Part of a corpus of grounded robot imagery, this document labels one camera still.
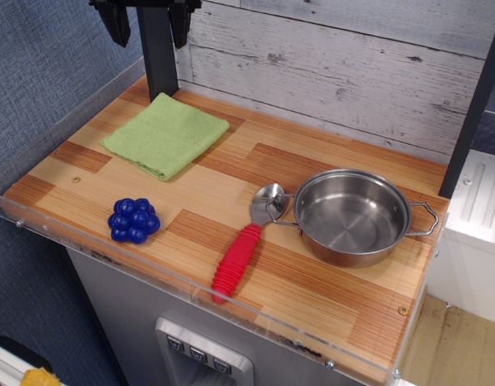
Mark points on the stainless steel pot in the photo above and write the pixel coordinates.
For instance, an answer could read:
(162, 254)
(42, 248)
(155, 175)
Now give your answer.
(354, 218)

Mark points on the white toy sink unit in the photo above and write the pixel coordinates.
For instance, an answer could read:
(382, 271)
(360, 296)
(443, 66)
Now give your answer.
(462, 270)

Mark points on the silver dispenser button panel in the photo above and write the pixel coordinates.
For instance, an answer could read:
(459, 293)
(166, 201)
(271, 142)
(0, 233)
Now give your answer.
(192, 359)

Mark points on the grey toy fridge cabinet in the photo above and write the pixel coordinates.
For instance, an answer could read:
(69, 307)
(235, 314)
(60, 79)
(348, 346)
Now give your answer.
(128, 307)

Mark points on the yellow tape piece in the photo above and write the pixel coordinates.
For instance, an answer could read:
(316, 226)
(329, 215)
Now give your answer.
(39, 377)

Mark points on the blue toy grapes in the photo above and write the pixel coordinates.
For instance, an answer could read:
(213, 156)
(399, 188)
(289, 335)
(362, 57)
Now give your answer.
(133, 220)

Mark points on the dark grey right post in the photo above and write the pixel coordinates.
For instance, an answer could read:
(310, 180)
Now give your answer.
(471, 124)

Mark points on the green folded towel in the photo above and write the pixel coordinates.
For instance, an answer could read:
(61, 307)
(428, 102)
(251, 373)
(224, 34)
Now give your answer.
(165, 137)

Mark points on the red handled metal spoon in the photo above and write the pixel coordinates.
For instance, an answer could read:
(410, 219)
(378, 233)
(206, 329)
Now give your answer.
(247, 241)

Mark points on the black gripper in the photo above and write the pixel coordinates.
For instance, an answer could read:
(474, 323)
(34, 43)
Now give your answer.
(114, 15)

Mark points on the clear acrylic guard rail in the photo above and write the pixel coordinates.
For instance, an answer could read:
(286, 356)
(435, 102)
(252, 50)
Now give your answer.
(352, 320)

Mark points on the dark grey post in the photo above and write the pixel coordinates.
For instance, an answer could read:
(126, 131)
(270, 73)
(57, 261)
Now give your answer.
(158, 50)
(471, 124)

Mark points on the black and white frame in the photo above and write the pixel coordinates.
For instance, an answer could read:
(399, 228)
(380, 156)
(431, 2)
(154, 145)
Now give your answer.
(16, 359)

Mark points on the dark grey left post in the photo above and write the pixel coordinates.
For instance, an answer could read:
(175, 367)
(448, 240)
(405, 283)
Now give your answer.
(158, 50)

